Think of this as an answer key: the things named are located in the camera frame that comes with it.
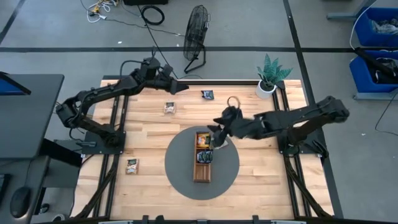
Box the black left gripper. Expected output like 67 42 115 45
154 73 190 96

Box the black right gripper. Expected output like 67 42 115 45
207 107 246 149

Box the orange tea packet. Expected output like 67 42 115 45
197 133 212 147

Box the wooden tea organizer box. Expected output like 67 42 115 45
192 131 212 184

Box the round grey woven placemat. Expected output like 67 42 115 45
164 125 241 201

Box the black floor fan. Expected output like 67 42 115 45
182 4 211 75

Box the white plant pot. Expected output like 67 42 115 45
255 80 277 100

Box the green potted plant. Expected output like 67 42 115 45
256 53 294 88

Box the black box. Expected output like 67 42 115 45
123 0 169 6

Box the black desk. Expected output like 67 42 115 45
0 73 65 159

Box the blue storage bin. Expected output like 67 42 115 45
349 49 398 93
354 6 398 47

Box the black computer monitor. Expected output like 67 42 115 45
0 71 32 96

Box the dark low desk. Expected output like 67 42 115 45
0 155 50 224

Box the black stand bar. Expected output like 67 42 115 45
354 46 398 78

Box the black computer mouse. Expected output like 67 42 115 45
9 186 32 218

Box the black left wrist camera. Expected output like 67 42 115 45
160 64 174 78

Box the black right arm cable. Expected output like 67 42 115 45
226 95 242 108

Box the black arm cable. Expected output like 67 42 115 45
119 60 144 78
226 95 242 108

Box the long black floor cable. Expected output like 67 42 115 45
107 17 185 80

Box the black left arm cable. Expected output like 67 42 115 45
119 60 144 78

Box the coiled black cable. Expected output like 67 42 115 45
140 5 165 26

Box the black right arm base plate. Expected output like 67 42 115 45
276 129 324 156

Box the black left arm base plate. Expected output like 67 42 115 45
81 130 127 156

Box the white and yellow cable bundle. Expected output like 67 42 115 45
86 0 119 23

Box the thin black floor cable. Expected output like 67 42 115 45
374 90 398 138

